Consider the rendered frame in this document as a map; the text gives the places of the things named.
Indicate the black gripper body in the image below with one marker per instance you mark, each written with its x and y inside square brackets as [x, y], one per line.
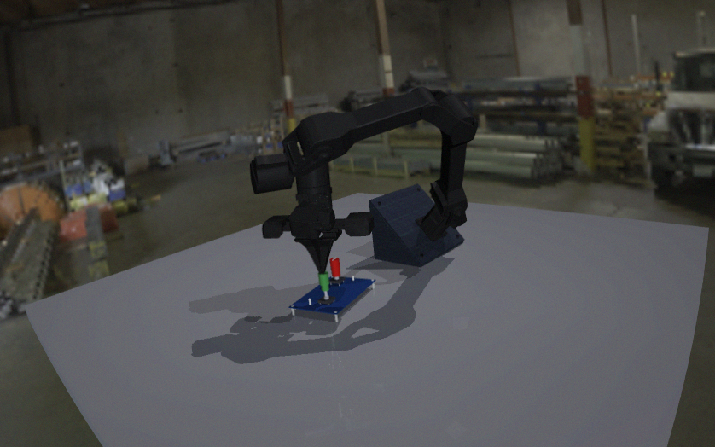
[356, 223]

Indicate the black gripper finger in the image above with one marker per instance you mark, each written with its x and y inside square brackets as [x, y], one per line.
[313, 248]
[325, 247]

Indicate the blue circuit board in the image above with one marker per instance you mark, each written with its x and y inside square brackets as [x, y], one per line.
[334, 293]

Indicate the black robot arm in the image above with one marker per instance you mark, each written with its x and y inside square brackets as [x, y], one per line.
[327, 136]

